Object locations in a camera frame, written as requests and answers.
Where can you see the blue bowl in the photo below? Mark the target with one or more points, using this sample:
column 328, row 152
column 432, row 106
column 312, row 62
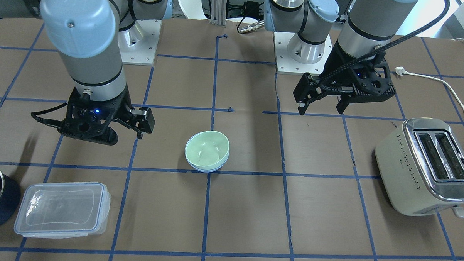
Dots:
column 208, row 169

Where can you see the green bowl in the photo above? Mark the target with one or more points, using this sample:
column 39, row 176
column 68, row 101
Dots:
column 207, row 148

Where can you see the white chair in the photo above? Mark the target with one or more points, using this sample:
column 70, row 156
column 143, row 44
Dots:
column 192, row 9

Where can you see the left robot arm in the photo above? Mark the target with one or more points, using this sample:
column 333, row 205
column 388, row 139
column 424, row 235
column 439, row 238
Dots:
column 368, row 30

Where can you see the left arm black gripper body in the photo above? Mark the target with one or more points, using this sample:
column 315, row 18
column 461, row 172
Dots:
column 341, row 61

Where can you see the cream toaster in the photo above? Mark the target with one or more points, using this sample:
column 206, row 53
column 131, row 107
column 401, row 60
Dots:
column 421, row 164

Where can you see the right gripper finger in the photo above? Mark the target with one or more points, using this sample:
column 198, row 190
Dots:
column 140, row 120

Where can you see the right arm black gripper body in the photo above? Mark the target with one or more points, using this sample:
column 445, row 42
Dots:
column 121, row 104

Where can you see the clear plastic container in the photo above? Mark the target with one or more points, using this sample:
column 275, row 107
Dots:
column 63, row 210

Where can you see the aluminium frame post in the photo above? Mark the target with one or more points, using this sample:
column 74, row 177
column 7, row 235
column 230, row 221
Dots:
column 218, row 12

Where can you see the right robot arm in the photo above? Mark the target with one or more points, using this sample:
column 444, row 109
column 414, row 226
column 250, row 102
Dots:
column 86, row 34

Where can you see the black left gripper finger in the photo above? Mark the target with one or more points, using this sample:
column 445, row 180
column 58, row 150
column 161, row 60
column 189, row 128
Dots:
column 308, row 91
column 343, row 103

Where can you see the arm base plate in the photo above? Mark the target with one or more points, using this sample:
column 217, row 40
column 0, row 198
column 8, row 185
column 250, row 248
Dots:
column 295, row 57
column 138, row 44

